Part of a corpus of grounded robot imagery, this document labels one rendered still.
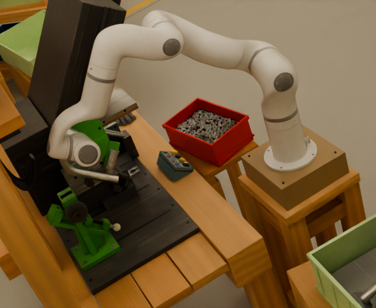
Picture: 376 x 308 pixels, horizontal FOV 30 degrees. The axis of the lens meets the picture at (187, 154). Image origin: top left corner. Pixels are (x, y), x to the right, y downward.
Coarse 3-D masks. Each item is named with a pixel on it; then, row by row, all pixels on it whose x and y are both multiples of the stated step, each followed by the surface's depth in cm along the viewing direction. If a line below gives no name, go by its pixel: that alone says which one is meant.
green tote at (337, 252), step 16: (368, 224) 209; (336, 240) 206; (352, 240) 209; (368, 240) 212; (320, 256) 207; (336, 256) 210; (352, 256) 213; (320, 272) 200; (320, 288) 211; (336, 288) 194; (336, 304) 202; (352, 304) 187
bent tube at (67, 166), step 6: (60, 162) 246; (66, 162) 246; (66, 168) 246; (72, 168) 247; (72, 174) 248; (78, 174) 248; (84, 174) 249; (90, 174) 250; (96, 174) 251; (102, 174) 252; (108, 174) 254; (102, 180) 252; (108, 180) 253; (114, 180) 254
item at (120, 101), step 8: (120, 88) 282; (112, 96) 279; (120, 96) 277; (128, 96) 275; (112, 104) 273; (120, 104) 271; (128, 104) 270; (136, 104) 270; (112, 112) 268; (120, 112) 268; (128, 112) 270; (104, 120) 267; (112, 120) 268
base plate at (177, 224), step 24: (120, 168) 278; (144, 168) 274; (144, 192) 261; (96, 216) 259; (120, 216) 254; (144, 216) 250; (168, 216) 246; (72, 240) 252; (120, 240) 244; (144, 240) 240; (168, 240) 237; (96, 264) 238; (120, 264) 235; (144, 264) 234; (96, 288) 229
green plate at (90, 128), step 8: (88, 120) 252; (96, 120) 253; (80, 128) 252; (88, 128) 253; (96, 128) 254; (88, 136) 253; (96, 136) 254; (104, 136) 255; (104, 144) 256; (104, 152) 257
